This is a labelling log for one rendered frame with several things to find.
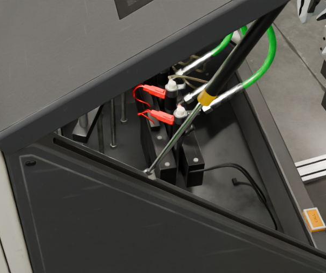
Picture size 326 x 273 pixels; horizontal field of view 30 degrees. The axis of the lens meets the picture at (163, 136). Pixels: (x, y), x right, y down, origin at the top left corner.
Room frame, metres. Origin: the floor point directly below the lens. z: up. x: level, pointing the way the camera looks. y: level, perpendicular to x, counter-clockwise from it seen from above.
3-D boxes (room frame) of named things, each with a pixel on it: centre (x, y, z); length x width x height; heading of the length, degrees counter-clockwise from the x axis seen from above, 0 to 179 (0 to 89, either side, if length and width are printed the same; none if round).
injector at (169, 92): (0.95, -0.02, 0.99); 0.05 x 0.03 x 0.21; 105
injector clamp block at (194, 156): (0.99, 0.00, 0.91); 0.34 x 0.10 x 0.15; 15
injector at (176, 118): (0.87, -0.04, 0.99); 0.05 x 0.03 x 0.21; 105
